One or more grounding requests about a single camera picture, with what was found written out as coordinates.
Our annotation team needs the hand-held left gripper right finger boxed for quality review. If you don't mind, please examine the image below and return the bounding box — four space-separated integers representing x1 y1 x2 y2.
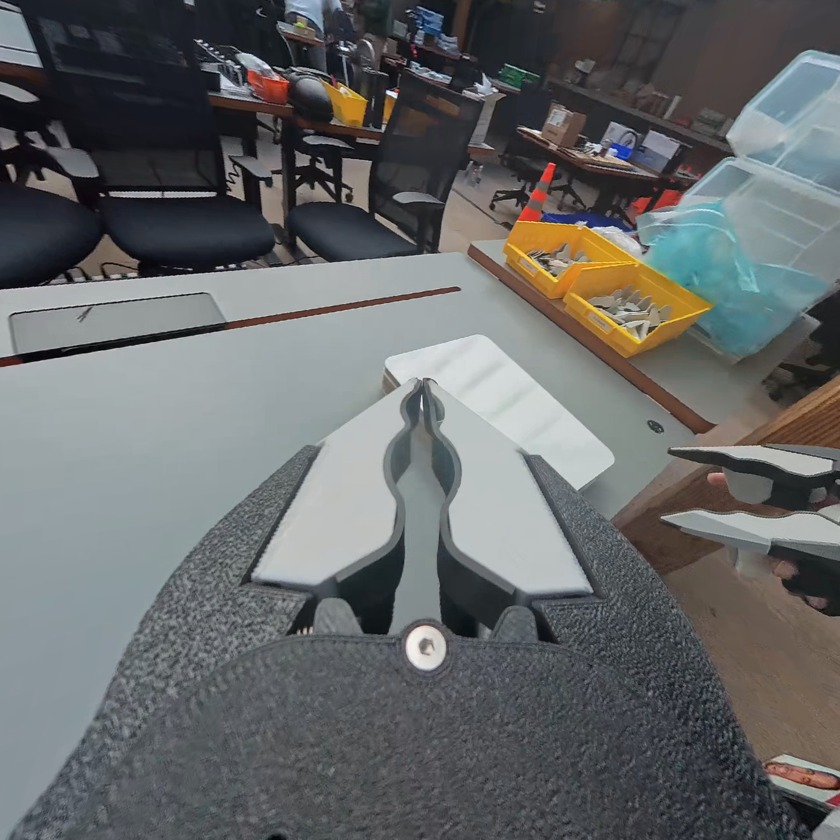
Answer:
424 378 596 599

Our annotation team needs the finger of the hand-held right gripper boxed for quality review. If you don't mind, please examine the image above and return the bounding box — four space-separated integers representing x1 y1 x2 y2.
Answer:
668 444 840 506
659 507 840 580

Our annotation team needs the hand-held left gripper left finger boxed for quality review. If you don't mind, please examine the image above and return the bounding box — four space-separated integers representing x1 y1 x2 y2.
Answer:
251 378 426 588

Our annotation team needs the stack of white panels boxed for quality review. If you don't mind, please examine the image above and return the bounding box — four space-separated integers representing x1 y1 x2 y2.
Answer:
384 335 616 492

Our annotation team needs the person's right hand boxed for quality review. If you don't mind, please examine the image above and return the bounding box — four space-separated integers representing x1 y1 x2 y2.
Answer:
769 556 840 618

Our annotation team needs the yellow parts bin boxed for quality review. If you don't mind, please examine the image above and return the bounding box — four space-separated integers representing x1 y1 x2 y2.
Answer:
563 262 714 360
504 220 639 299

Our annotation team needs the teal plastic bag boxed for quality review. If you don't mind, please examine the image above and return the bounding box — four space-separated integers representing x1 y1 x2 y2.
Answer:
635 200 834 360

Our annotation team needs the pile of grey printed parts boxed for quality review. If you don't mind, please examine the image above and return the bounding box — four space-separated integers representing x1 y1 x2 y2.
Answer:
528 244 595 273
587 285 673 341

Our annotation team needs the large clear plastic tub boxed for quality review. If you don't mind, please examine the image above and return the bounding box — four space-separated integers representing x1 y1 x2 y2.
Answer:
725 49 840 191
682 156 840 309

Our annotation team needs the printed badge card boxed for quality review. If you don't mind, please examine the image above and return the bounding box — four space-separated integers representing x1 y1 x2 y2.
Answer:
764 753 840 809

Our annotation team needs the blue tray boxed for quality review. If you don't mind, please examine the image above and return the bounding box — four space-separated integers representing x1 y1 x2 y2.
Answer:
541 211 634 232

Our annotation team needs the orange traffic cone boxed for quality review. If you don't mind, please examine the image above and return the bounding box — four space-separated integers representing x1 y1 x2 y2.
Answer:
517 162 559 224

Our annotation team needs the brown work table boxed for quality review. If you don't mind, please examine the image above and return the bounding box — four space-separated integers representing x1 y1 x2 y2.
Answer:
209 66 500 217
515 125 700 211

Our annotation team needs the black office chair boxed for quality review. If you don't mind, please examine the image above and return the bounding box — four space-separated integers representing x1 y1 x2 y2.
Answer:
23 0 277 273
287 67 487 263

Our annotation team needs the cardboard box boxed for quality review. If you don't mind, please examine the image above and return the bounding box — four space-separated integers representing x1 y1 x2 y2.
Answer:
541 103 587 147

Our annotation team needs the small yellow bin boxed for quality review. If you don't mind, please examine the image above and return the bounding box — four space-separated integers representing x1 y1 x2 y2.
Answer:
323 80 368 127

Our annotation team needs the orange bin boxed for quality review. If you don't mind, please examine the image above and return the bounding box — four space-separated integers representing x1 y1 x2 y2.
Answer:
248 70 290 105

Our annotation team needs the desk cable flap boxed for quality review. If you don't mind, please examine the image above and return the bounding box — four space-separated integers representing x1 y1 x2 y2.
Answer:
8 293 228 355

